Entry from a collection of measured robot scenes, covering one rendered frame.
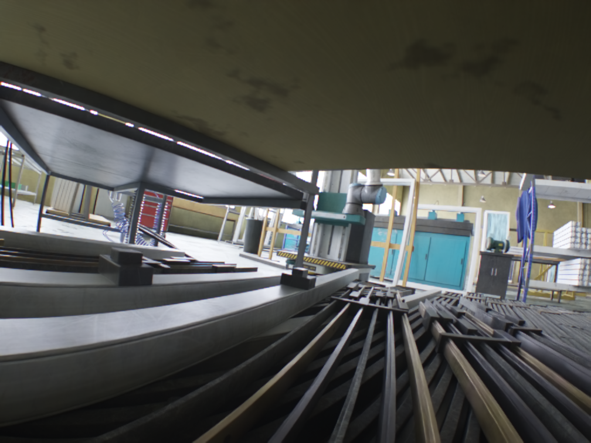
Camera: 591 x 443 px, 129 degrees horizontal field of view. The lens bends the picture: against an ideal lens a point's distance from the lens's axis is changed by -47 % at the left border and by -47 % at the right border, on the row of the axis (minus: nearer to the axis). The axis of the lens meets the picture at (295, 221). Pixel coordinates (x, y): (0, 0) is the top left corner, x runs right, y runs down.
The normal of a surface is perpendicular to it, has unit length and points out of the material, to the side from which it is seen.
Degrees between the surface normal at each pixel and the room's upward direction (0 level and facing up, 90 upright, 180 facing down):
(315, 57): 180
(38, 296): 90
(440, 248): 90
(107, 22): 180
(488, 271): 90
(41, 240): 90
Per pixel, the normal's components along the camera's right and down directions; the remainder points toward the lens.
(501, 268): -0.65, -0.18
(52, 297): 0.91, 0.13
